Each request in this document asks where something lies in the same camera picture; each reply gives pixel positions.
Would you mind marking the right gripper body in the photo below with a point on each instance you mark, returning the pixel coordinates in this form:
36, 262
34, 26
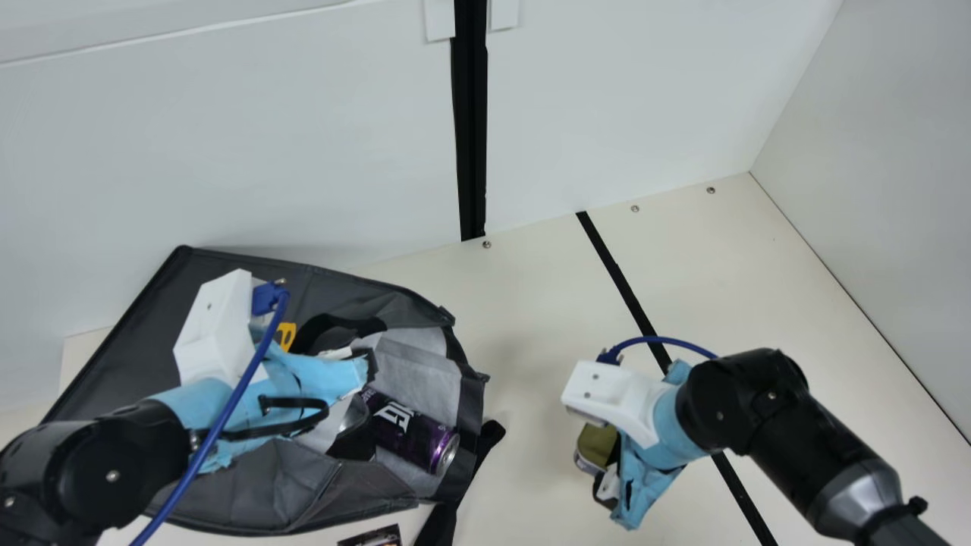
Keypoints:
645, 478

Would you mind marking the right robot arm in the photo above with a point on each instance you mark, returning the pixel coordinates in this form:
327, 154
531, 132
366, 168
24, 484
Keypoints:
758, 402

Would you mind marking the black post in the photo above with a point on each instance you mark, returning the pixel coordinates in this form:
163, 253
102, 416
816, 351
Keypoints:
470, 114

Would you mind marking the black strip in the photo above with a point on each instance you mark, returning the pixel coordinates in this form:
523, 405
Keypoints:
614, 273

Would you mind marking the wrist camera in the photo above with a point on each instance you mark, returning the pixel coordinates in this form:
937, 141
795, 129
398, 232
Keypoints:
607, 390
216, 334

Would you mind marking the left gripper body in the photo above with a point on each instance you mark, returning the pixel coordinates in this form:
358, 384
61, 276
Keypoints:
205, 406

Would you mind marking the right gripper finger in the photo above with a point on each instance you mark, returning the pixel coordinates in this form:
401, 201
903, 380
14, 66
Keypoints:
608, 485

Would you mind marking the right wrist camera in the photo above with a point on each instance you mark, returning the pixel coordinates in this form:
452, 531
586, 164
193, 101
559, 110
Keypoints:
607, 390

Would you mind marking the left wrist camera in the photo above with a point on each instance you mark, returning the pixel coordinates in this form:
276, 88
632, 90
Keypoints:
216, 334

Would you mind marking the black and purple can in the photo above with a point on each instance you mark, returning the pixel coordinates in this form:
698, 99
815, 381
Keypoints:
413, 440

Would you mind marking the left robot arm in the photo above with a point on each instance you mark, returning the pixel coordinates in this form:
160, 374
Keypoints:
76, 470

